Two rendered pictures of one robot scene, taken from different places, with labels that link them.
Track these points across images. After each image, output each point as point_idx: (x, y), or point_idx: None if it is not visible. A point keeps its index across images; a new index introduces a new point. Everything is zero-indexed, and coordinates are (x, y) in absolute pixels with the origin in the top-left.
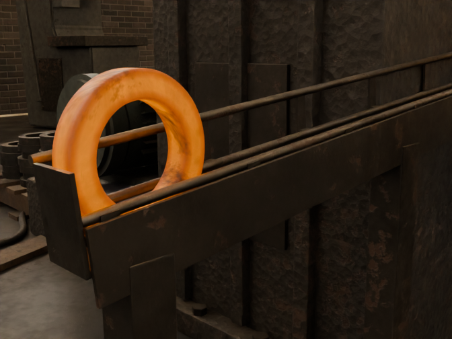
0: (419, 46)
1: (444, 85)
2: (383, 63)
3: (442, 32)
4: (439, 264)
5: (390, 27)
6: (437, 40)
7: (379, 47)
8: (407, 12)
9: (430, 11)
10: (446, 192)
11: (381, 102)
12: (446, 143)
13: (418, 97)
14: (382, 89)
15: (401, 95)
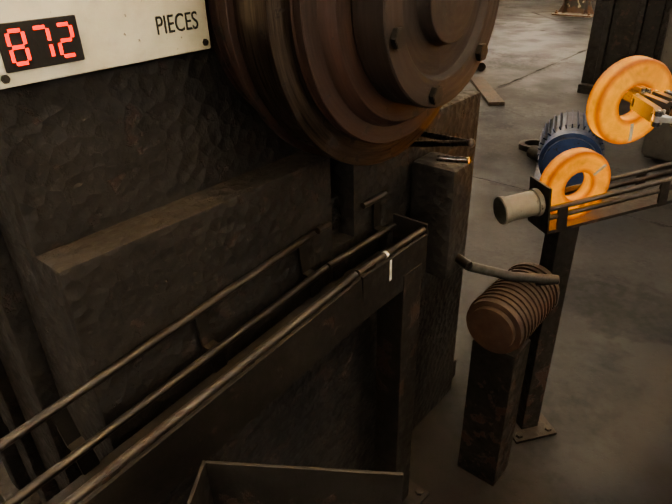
0: (180, 298)
1: (234, 335)
2: (92, 368)
3: (236, 249)
4: None
5: (92, 317)
6: (225, 265)
7: (78, 348)
8: (135, 273)
9: (196, 240)
10: (291, 406)
11: (104, 412)
12: None
13: (171, 388)
14: (100, 397)
15: (155, 376)
